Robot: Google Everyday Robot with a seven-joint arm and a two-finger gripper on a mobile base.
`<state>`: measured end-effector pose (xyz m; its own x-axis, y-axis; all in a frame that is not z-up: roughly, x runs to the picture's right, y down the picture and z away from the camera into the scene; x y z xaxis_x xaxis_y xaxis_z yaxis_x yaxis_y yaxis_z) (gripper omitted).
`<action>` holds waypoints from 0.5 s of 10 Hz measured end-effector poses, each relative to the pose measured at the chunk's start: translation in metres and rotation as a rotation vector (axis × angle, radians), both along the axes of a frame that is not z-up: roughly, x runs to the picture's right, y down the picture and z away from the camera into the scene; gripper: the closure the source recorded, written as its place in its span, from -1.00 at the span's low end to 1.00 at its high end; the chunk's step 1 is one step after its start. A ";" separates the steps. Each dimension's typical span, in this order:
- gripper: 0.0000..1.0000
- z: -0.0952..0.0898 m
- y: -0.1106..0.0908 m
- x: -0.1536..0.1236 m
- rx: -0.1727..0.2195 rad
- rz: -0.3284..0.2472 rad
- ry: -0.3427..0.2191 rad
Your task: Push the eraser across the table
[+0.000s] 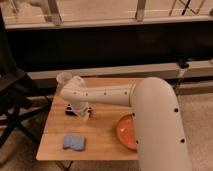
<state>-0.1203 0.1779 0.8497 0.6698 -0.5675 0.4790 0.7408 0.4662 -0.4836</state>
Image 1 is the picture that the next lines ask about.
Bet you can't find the orange bowl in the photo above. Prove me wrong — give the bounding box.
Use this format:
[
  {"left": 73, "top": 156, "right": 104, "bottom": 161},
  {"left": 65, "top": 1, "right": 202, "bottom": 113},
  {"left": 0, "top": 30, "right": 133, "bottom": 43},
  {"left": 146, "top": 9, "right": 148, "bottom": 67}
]
[{"left": 116, "top": 114, "right": 137, "bottom": 150}]

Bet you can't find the black office chair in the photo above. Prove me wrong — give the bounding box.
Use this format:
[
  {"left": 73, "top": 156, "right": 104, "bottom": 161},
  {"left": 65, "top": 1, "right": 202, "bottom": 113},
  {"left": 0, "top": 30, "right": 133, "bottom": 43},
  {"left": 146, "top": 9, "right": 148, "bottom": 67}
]
[{"left": 0, "top": 10, "right": 51, "bottom": 148}]

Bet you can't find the clear plastic cup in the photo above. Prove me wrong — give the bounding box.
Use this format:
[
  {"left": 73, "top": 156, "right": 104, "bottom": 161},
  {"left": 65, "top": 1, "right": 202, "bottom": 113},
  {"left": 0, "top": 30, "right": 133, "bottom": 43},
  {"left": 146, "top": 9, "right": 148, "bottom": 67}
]
[{"left": 56, "top": 72, "right": 72, "bottom": 86}]

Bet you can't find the black whiteboard eraser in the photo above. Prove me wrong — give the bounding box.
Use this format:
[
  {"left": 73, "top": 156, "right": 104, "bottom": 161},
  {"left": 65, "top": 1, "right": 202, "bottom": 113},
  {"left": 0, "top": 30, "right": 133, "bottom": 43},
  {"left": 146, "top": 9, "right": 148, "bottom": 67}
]
[{"left": 64, "top": 104, "right": 96, "bottom": 120}]

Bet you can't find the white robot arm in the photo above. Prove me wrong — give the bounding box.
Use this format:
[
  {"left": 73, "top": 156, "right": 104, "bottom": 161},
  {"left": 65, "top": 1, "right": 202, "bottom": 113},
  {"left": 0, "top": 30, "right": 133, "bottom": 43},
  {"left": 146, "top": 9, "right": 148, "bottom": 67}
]
[{"left": 60, "top": 77, "right": 192, "bottom": 171}]

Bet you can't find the wooden folding table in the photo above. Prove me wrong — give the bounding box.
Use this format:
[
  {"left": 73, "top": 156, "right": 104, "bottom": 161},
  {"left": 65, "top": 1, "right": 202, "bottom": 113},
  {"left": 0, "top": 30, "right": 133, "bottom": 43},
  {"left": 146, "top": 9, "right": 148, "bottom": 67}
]
[{"left": 36, "top": 85, "right": 138, "bottom": 161}]

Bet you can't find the blue sponge cloth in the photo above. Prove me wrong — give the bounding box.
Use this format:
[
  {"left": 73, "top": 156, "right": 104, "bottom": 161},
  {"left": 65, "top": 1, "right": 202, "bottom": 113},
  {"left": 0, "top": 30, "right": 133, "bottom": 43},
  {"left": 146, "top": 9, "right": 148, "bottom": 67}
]
[{"left": 63, "top": 135, "right": 86, "bottom": 151}]

